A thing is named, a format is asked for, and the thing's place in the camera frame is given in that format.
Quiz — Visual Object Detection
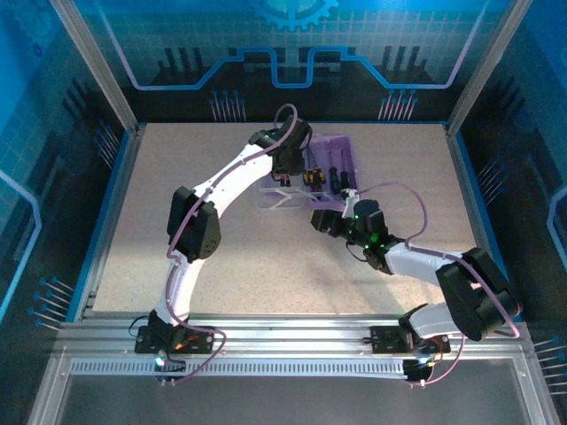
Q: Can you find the grey file yellow handle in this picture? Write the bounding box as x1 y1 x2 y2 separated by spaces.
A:
302 144 316 188

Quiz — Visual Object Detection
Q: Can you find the thin round file yellow handle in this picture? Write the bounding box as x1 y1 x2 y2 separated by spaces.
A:
309 144 328 192

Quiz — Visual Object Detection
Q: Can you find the purple toolbox with clear lid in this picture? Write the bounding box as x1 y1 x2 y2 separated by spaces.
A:
257 132 361 214

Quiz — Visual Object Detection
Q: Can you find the side rail with blue strip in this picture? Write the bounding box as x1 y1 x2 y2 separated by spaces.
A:
444 123 517 311
66 123 147 322

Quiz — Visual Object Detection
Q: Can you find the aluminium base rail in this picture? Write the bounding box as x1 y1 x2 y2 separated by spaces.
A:
56 312 531 358

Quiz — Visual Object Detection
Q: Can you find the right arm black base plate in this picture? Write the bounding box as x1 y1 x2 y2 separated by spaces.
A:
369 325 451 355

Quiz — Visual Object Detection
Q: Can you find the white slotted cable duct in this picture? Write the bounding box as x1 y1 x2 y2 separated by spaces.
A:
69 357 409 378

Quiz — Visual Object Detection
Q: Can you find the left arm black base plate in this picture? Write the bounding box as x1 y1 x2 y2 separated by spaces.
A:
134 325 221 355

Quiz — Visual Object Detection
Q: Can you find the aluminium corner post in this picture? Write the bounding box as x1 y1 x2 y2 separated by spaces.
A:
444 0 535 136
48 0 146 136

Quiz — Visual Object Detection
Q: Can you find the aluminium outer frame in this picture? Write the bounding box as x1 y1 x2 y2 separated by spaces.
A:
26 344 562 425

